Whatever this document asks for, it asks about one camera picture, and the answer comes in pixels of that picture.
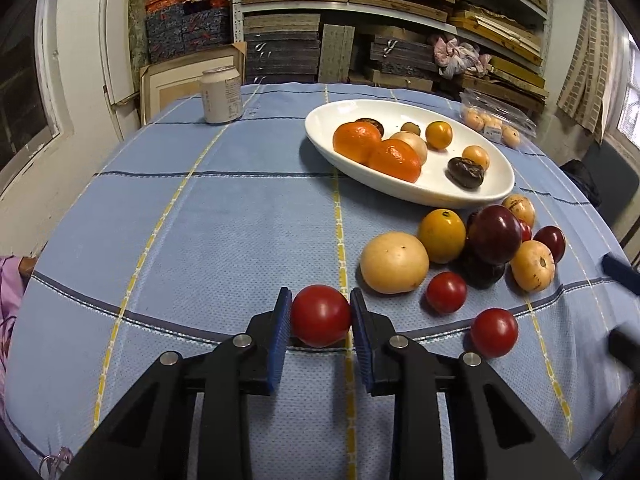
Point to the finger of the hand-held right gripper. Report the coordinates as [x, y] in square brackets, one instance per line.
[625, 352]
[622, 274]

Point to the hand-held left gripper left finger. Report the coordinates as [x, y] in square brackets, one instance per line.
[279, 340]

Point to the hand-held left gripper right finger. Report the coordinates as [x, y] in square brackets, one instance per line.
[361, 340]

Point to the red cherry tomato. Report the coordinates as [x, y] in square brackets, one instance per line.
[320, 315]
[446, 292]
[494, 332]
[525, 231]

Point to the dark red round fruit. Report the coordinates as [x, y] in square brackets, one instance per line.
[550, 242]

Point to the dark purple plum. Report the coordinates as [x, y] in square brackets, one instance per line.
[482, 274]
[494, 234]

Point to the white oval plate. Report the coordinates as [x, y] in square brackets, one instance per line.
[435, 187]

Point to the orange mandarin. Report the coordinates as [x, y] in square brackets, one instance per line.
[356, 140]
[395, 160]

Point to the small tan round fruit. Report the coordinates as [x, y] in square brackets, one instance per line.
[410, 128]

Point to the black jacket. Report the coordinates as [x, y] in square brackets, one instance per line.
[582, 180]

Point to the black office chair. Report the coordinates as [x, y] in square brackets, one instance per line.
[617, 170]

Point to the small boxed tan fruit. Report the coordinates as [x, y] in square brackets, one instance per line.
[511, 135]
[494, 122]
[473, 118]

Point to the bright barred window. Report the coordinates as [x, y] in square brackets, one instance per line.
[631, 95]

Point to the beige checked curtain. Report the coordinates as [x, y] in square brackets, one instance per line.
[585, 80]

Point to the clear plastic clamshell box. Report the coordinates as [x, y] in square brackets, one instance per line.
[500, 109]

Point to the grey drink can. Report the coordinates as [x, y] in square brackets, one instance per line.
[221, 95]

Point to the eyeglasses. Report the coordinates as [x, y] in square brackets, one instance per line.
[57, 460]

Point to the purple cloth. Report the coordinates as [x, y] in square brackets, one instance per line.
[7, 310]

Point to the pink plastic bag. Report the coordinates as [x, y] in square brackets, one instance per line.
[457, 55]

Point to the stack of dark grey boxes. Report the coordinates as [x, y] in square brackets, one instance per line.
[282, 55]

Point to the dark brown patterned boxes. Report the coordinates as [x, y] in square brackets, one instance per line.
[400, 55]

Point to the grey perforated panel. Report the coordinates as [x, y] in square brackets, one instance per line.
[336, 52]

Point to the stack of blue patterned boxes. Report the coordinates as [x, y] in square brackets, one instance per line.
[187, 30]

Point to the white leaning board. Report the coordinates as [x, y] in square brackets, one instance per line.
[115, 50]

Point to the mottled green panel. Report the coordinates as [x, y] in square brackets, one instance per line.
[136, 25]

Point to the white framed window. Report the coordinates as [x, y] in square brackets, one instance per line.
[25, 85]

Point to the wooden picture frame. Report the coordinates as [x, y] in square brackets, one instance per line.
[170, 82]

